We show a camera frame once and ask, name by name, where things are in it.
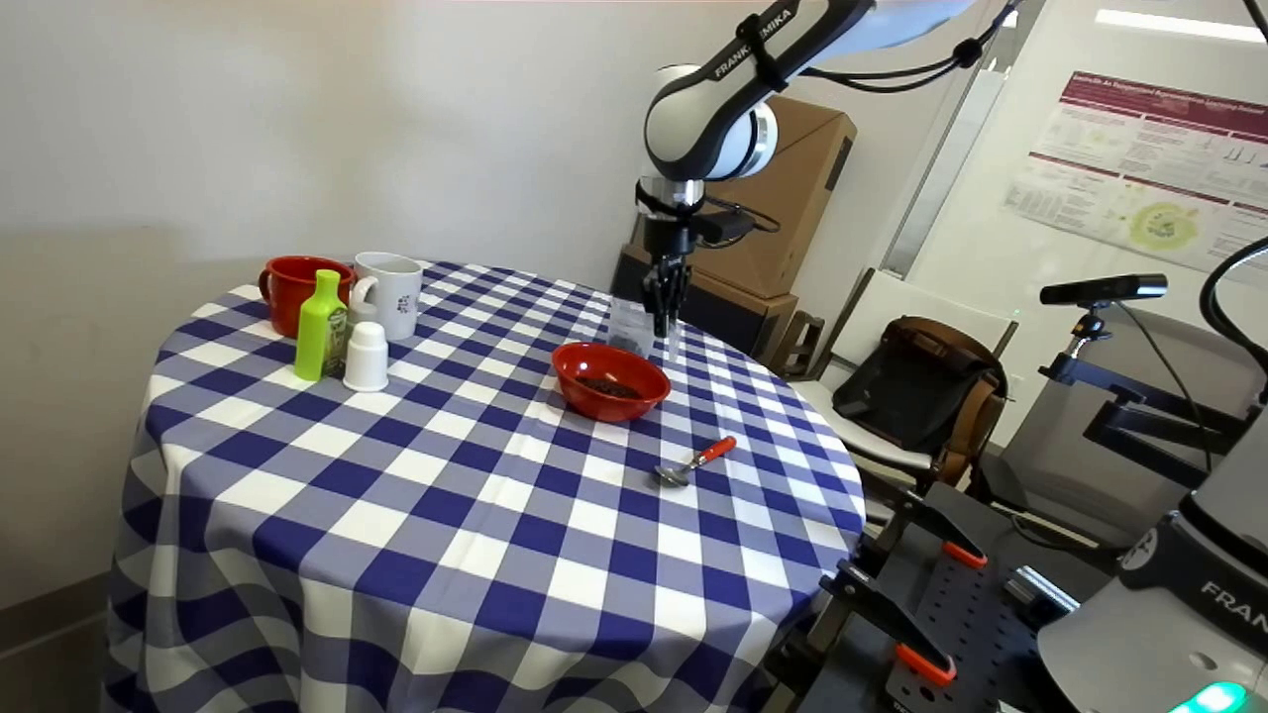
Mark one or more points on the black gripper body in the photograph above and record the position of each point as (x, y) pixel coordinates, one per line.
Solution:
(670, 225)

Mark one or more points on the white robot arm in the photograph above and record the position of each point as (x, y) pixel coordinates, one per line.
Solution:
(715, 126)

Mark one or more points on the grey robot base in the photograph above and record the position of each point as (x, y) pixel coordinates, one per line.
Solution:
(1152, 646)

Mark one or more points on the red bowl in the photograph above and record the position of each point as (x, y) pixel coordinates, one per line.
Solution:
(579, 381)

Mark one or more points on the large brown cardboard box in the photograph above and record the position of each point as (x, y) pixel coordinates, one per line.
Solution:
(794, 225)

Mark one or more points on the brown leather bag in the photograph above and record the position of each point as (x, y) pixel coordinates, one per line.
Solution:
(912, 381)

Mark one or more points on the white mug with print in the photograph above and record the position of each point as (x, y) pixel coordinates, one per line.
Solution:
(396, 301)

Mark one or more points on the small white plastic bottle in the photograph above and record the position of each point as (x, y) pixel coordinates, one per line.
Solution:
(367, 357)

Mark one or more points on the blue white checked tablecloth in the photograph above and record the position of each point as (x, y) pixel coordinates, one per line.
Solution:
(437, 530)

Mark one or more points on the green plastic bottle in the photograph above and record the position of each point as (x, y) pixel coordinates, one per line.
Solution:
(317, 337)

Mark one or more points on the red mug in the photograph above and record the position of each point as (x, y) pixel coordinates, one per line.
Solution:
(284, 300)

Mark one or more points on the grey metal cabinet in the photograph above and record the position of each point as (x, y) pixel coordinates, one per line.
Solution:
(1054, 448)

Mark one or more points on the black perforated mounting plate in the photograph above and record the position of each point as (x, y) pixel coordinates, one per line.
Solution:
(978, 620)

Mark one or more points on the white poster maroon header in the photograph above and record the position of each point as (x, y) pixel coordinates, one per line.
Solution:
(1152, 171)

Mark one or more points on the black stereo camera bar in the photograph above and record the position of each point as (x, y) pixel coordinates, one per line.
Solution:
(1103, 285)

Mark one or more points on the blue black camera stand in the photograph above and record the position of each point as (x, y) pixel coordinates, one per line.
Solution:
(1152, 423)

